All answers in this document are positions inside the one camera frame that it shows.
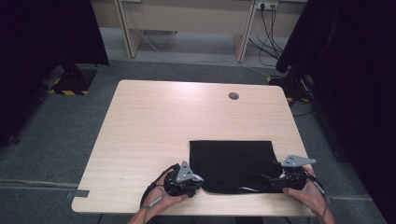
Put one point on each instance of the black cloth with white trim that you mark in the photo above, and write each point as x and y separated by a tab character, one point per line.
232	165

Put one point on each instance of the person's left hand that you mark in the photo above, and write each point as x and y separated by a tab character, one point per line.
157	199

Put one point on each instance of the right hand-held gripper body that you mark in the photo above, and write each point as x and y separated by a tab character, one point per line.
291	180

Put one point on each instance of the person's right hand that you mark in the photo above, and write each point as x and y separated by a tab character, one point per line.
311	196

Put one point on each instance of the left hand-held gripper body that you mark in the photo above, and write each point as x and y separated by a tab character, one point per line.
182	182

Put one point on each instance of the stand base with striped tape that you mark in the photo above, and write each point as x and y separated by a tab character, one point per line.
73	82
294	84

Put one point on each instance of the black curtain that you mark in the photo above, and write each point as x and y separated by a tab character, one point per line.
37	46
351	77

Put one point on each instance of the beige wooden desk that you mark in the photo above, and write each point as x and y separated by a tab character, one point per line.
186	15

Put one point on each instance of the white wall socket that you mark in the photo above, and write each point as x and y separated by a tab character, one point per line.
267	4

